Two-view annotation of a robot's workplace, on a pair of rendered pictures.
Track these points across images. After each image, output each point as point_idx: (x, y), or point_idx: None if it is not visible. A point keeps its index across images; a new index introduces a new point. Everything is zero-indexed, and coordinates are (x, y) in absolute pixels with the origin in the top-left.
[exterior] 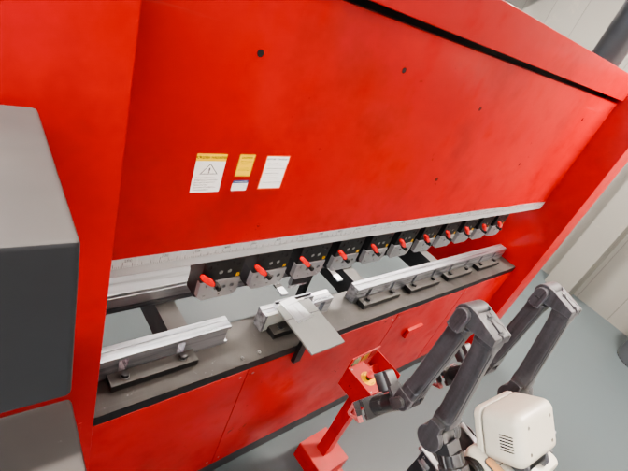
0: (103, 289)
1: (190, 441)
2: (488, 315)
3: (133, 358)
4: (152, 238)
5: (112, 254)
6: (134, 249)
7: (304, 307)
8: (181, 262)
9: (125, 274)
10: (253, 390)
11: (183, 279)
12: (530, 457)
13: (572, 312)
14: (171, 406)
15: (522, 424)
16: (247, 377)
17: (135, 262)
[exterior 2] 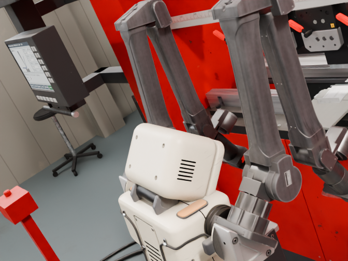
0: (122, 13)
1: (278, 203)
2: (137, 7)
3: (223, 98)
4: (183, 1)
5: (173, 12)
6: (179, 8)
7: (345, 95)
8: (205, 19)
9: (184, 26)
10: (311, 176)
11: (300, 63)
12: (128, 166)
13: (213, 8)
14: (236, 143)
15: (134, 129)
16: (289, 149)
17: (184, 17)
